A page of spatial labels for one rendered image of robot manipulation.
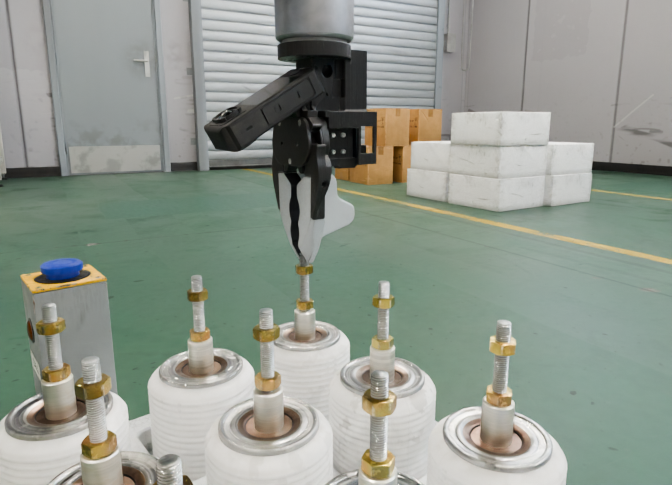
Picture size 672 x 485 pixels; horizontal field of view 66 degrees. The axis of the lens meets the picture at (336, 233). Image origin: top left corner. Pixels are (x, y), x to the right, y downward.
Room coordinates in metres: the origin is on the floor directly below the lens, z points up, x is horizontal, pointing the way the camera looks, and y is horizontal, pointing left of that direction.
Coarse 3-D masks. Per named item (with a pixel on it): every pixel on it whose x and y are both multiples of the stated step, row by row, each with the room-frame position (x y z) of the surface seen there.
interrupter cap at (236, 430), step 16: (288, 400) 0.38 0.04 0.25; (224, 416) 0.36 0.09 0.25; (240, 416) 0.36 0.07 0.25; (288, 416) 0.36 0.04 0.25; (304, 416) 0.36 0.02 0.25; (224, 432) 0.34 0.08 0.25; (240, 432) 0.34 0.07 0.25; (256, 432) 0.34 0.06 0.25; (288, 432) 0.34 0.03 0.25; (304, 432) 0.34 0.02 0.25; (240, 448) 0.32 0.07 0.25; (256, 448) 0.32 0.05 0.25; (272, 448) 0.32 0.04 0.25; (288, 448) 0.32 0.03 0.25
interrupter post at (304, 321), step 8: (296, 312) 0.51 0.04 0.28; (304, 312) 0.51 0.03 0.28; (312, 312) 0.51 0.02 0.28; (296, 320) 0.51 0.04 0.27; (304, 320) 0.51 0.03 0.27; (312, 320) 0.51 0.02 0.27; (296, 328) 0.51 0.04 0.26; (304, 328) 0.51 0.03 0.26; (312, 328) 0.51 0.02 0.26; (296, 336) 0.51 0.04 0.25; (304, 336) 0.51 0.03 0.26; (312, 336) 0.51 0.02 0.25
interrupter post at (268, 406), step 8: (256, 392) 0.35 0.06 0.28; (264, 392) 0.35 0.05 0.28; (272, 392) 0.35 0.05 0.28; (280, 392) 0.35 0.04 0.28; (256, 400) 0.34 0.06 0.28; (264, 400) 0.34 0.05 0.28; (272, 400) 0.34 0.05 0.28; (280, 400) 0.35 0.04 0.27; (256, 408) 0.34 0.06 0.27; (264, 408) 0.34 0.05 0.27; (272, 408) 0.34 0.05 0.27; (280, 408) 0.35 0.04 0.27; (256, 416) 0.34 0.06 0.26; (264, 416) 0.34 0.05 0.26; (272, 416) 0.34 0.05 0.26; (280, 416) 0.35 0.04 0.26; (256, 424) 0.34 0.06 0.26; (264, 424) 0.34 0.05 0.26; (272, 424) 0.34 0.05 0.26; (280, 424) 0.34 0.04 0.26; (264, 432) 0.34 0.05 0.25; (272, 432) 0.34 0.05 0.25
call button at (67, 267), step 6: (66, 258) 0.54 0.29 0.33; (72, 258) 0.55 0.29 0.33; (42, 264) 0.52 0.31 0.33; (48, 264) 0.52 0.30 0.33; (54, 264) 0.52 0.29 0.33; (60, 264) 0.52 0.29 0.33; (66, 264) 0.52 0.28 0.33; (72, 264) 0.52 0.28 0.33; (78, 264) 0.53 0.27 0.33; (42, 270) 0.51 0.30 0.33; (48, 270) 0.51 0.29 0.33; (54, 270) 0.51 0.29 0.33; (60, 270) 0.51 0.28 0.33; (66, 270) 0.51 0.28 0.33; (72, 270) 0.52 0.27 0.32; (78, 270) 0.52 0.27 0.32; (48, 276) 0.51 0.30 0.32; (54, 276) 0.51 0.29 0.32; (60, 276) 0.51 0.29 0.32; (66, 276) 0.52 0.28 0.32; (72, 276) 0.52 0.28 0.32
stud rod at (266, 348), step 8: (264, 312) 0.35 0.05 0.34; (272, 312) 0.35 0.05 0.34; (264, 320) 0.35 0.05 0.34; (272, 320) 0.35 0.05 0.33; (264, 328) 0.35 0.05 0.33; (264, 344) 0.35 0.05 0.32; (272, 344) 0.35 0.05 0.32; (264, 352) 0.35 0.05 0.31; (272, 352) 0.35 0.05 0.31; (264, 360) 0.35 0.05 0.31; (272, 360) 0.35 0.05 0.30; (264, 368) 0.35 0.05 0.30; (272, 368) 0.35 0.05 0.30; (264, 376) 0.35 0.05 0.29; (272, 376) 0.35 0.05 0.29
